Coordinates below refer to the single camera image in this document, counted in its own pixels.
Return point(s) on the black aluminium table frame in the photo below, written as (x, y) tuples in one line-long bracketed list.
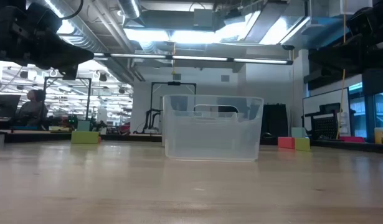
[(132, 137)]

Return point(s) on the black cabinet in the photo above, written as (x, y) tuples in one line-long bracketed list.
[(275, 121)]

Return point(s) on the teal foam block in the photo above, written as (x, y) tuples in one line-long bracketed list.
[(83, 126), (298, 132)]

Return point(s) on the green foam block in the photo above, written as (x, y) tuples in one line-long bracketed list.
[(302, 144), (84, 137)]

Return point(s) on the grey ceiling box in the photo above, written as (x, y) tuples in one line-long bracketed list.
[(203, 18)]

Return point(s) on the grey wall vent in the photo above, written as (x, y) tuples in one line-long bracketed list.
[(225, 78), (177, 77)]

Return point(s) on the clear plastic bin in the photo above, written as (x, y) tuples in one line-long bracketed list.
[(210, 146)]

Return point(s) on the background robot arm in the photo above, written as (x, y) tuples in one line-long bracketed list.
[(152, 119)]

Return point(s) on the black frame stand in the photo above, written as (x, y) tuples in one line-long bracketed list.
[(89, 99)]

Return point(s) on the yellow container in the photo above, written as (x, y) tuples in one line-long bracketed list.
[(380, 137)]

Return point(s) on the red bundle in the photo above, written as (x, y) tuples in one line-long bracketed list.
[(351, 139)]

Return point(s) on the black camera rig frame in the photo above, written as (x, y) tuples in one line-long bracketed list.
[(174, 83)]

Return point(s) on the black pegboard cart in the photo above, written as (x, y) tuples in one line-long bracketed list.
[(325, 127)]

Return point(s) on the grey metal post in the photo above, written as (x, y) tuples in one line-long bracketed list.
[(1, 141)]

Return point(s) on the round silver ceiling duct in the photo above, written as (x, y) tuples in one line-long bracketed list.
[(129, 7)]

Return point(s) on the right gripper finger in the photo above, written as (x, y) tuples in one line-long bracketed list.
[(336, 71), (340, 49)]

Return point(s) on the red background object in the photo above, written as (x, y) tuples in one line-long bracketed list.
[(125, 129)]

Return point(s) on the whiteboard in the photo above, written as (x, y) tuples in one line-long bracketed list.
[(312, 105)]

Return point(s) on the person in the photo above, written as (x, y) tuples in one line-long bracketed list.
[(32, 109)]

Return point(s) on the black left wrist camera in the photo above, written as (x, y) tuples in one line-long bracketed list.
[(43, 17)]

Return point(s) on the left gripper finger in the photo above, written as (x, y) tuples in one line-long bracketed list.
[(66, 49), (68, 71)]

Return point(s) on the dark computer monitor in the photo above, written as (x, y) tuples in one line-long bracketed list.
[(4, 105)]

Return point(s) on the long ceiling light bar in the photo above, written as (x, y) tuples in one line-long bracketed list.
[(194, 58)]

